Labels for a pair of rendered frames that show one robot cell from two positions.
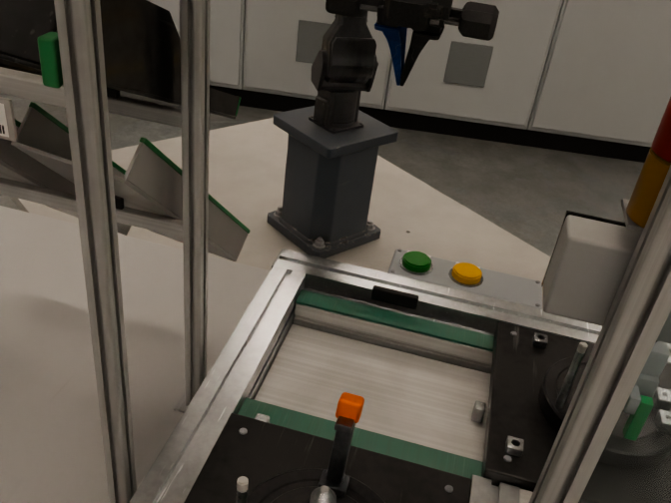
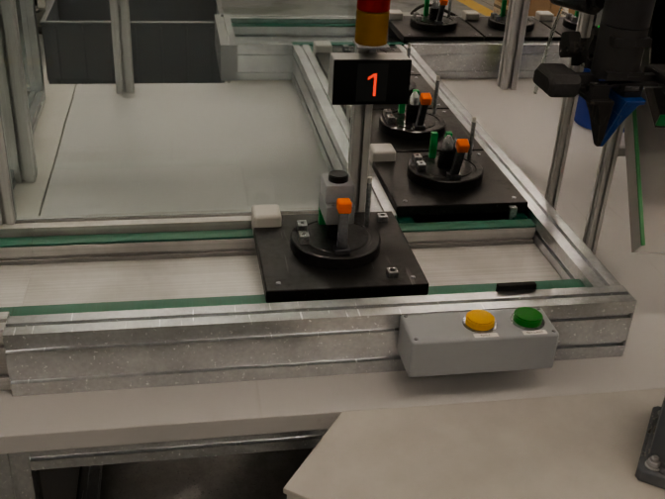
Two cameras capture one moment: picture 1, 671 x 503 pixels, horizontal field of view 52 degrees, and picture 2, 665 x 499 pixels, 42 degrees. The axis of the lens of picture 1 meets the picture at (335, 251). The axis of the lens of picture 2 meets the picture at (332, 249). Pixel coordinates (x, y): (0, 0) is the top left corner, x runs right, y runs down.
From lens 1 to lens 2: 180 cm
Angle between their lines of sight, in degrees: 115
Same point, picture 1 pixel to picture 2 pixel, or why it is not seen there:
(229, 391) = (542, 215)
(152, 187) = not seen: hidden behind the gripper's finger
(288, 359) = (547, 271)
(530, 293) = (417, 325)
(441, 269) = (503, 324)
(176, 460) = (528, 191)
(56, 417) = (633, 256)
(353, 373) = (502, 275)
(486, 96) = not seen: outside the picture
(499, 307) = (434, 304)
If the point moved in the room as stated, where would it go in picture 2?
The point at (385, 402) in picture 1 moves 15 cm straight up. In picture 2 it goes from (468, 266) to (480, 183)
